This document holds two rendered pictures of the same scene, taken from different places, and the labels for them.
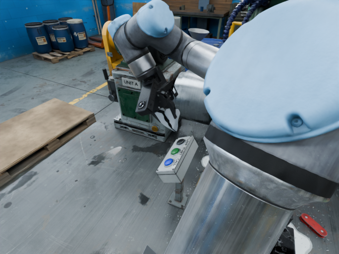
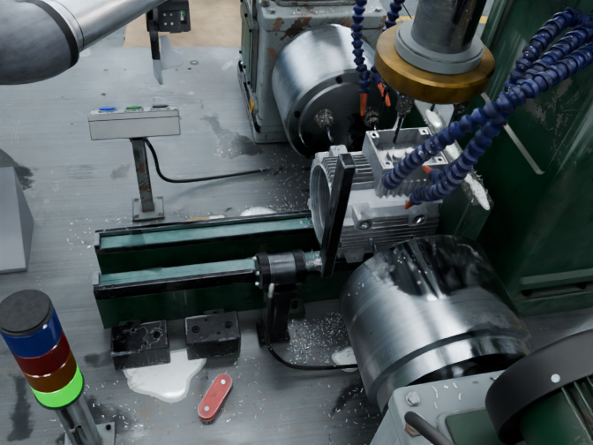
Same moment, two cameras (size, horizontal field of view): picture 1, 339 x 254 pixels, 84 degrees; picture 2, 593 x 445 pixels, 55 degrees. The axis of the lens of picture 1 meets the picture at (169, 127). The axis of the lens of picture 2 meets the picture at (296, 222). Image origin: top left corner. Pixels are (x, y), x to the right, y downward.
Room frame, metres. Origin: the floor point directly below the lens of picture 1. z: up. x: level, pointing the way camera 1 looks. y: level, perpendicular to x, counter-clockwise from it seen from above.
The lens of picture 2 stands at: (0.10, -0.91, 1.77)
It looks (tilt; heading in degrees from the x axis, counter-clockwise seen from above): 48 degrees down; 48
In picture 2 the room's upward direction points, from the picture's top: 8 degrees clockwise
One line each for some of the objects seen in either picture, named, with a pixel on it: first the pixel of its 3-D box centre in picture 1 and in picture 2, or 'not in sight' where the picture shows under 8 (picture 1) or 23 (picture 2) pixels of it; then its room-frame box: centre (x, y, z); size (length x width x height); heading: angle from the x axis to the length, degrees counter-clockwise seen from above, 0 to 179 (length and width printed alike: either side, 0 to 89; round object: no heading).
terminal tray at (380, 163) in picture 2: not in sight; (401, 162); (0.76, -0.44, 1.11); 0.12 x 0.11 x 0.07; 156
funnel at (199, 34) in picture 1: (198, 41); not in sight; (2.39, -0.34, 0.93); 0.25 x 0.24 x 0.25; 153
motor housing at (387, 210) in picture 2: not in sight; (371, 200); (0.72, -0.42, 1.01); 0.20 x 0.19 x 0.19; 156
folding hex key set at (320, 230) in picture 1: (312, 225); (214, 396); (0.32, -0.52, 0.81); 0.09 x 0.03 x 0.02; 29
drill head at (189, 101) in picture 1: (189, 95); (327, 81); (0.86, -0.10, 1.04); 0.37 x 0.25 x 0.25; 66
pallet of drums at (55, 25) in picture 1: (60, 38); not in sight; (4.96, 2.65, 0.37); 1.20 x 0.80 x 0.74; 148
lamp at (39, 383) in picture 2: not in sight; (48, 363); (0.10, -0.48, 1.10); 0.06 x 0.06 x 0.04
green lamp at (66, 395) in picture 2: not in sight; (56, 379); (0.10, -0.48, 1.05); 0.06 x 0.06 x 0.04
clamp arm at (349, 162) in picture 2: not in sight; (334, 221); (0.55, -0.50, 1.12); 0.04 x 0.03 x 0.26; 156
